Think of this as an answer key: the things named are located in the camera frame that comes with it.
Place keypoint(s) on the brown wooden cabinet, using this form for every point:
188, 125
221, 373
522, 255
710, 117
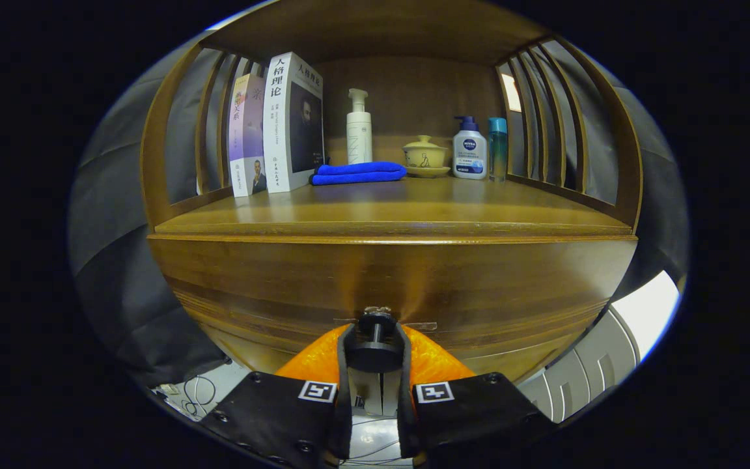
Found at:
407, 98

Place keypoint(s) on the brown wooden drawer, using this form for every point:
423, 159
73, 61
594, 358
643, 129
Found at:
284, 280

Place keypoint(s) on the blue folded cloth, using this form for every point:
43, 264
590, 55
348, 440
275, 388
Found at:
355, 174

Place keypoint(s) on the white pump bottle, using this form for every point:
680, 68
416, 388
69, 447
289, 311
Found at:
359, 140

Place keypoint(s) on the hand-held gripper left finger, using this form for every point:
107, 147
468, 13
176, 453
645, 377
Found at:
344, 417

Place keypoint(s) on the white blue-capped lotion bottle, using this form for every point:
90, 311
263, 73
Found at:
469, 156

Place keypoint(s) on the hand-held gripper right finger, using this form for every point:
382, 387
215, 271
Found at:
406, 417

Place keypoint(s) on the white board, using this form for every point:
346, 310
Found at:
648, 312

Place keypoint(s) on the brown wooden countertop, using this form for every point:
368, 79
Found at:
414, 205

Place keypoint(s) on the thin purple book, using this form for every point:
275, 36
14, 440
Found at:
245, 130

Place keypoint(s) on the grey grooved panel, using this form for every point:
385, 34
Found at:
583, 371

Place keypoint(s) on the teal bottle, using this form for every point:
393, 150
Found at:
497, 150

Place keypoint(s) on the yellow lidded tea cup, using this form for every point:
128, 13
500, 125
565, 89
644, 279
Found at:
424, 156

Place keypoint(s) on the thick white book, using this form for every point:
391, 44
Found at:
277, 130

